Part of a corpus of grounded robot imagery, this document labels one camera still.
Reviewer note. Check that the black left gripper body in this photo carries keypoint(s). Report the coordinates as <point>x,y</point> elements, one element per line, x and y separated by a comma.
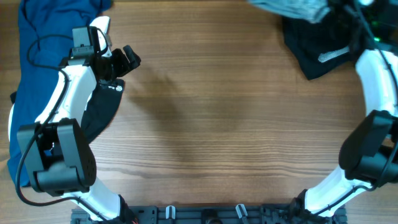
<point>115,65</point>

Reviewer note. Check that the light blue denim jeans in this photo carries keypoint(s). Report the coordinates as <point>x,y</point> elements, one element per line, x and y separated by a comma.
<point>312,11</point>

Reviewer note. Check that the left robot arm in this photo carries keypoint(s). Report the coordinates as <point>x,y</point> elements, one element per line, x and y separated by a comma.
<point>57,163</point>

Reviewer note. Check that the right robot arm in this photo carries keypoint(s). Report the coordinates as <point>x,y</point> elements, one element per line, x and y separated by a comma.
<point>368,156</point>

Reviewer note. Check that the black garment with logo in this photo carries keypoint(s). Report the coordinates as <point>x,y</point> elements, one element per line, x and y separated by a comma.
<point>100,109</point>

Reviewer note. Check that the folded black garment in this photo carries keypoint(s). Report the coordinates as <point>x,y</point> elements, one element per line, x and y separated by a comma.
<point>319,48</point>

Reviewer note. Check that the blue shirt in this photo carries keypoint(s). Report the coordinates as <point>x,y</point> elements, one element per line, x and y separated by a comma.
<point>45,29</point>

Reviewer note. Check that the white garment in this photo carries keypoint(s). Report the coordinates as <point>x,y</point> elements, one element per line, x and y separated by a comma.
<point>102,23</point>

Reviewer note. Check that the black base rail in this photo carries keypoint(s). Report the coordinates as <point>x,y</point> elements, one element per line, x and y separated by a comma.
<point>265,214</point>

